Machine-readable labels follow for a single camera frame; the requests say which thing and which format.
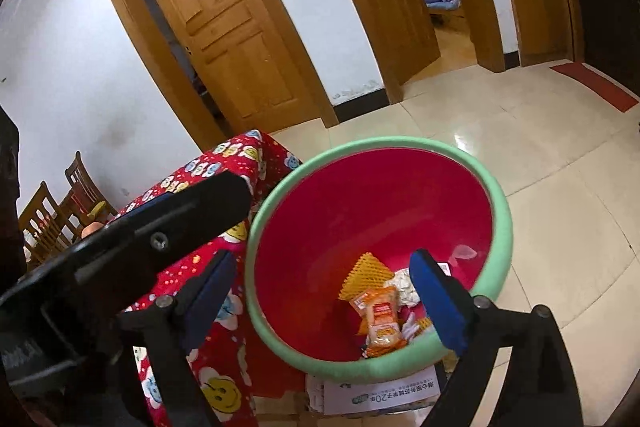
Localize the cream paper ball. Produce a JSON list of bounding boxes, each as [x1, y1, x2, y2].
[[388, 268, 420, 308]]

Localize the red apple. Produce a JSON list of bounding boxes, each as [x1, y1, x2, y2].
[[80, 222, 104, 239]]

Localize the yellow foam fruit net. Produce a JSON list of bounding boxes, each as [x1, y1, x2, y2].
[[338, 253, 395, 301]]

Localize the cardboard box under bin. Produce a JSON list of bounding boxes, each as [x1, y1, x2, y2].
[[306, 364, 442, 416]]

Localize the wooden wall cabinet panel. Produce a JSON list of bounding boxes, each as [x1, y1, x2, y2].
[[511, 0, 573, 67]]

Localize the red door mat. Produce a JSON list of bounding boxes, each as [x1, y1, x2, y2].
[[551, 62, 639, 113]]

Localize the orange snack packet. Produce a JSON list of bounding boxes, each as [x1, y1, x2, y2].
[[349, 285, 408, 359]]

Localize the red green trash bin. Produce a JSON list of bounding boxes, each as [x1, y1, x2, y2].
[[244, 136, 513, 384]]

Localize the closed wooden door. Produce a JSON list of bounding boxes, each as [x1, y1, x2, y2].
[[156, 0, 319, 132]]

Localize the wooden chair near table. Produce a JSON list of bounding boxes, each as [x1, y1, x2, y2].
[[18, 181, 77, 267]]

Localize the red smiley flower tablecloth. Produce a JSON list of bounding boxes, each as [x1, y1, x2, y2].
[[106, 128, 306, 427]]

